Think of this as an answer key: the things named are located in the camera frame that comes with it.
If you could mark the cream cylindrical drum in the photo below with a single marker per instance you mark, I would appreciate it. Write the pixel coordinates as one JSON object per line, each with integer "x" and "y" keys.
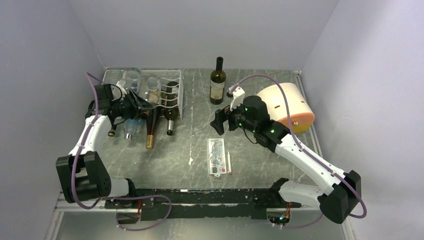
{"x": 301, "y": 115}

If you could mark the clear bottle with cork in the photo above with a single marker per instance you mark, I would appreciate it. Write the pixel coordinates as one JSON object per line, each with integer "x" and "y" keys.
{"x": 127, "y": 80}

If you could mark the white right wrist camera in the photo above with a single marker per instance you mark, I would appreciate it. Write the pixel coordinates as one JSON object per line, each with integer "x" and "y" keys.
{"x": 237, "y": 95}

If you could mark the aluminium frame rail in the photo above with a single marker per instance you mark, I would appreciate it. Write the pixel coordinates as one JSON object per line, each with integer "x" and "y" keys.
{"x": 61, "y": 213}

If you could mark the white pen red tip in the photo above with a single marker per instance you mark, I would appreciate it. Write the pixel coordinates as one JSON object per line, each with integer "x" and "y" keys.
{"x": 229, "y": 164}

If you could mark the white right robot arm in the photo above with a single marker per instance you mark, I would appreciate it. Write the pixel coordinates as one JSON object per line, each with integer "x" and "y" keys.
{"x": 337, "y": 192}

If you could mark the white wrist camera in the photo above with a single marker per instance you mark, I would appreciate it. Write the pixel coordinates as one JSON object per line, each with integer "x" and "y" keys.
{"x": 122, "y": 90}
{"x": 237, "y": 95}

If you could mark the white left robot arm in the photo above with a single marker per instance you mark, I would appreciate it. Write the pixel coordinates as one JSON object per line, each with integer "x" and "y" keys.
{"x": 81, "y": 173}

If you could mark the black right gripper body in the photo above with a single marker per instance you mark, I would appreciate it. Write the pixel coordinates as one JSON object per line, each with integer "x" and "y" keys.
{"x": 236, "y": 118}

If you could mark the dark green labelled wine bottle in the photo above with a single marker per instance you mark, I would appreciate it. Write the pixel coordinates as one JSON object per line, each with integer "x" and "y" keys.
{"x": 217, "y": 82}

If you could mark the brown bottle gold foil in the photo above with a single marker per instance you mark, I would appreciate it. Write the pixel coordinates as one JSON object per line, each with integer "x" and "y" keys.
{"x": 152, "y": 119}

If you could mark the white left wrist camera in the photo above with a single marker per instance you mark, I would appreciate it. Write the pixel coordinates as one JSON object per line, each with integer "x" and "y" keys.
{"x": 122, "y": 90}

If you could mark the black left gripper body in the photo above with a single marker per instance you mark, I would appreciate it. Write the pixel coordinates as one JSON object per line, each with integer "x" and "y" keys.
{"x": 127, "y": 106}

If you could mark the blue wine bottle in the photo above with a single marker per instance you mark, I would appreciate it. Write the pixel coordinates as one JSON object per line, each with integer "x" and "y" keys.
{"x": 131, "y": 124}

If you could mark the printed card package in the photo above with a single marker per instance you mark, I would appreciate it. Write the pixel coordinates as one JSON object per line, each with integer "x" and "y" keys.
{"x": 216, "y": 157}

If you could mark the white wire wine rack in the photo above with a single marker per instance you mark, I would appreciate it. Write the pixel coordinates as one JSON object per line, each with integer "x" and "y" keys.
{"x": 164, "y": 87}

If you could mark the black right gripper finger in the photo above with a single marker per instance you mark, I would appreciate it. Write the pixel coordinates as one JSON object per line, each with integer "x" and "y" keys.
{"x": 218, "y": 126}
{"x": 221, "y": 115}

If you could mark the dark bottle silver neck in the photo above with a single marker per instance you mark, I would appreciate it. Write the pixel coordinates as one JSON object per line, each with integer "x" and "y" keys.
{"x": 171, "y": 111}

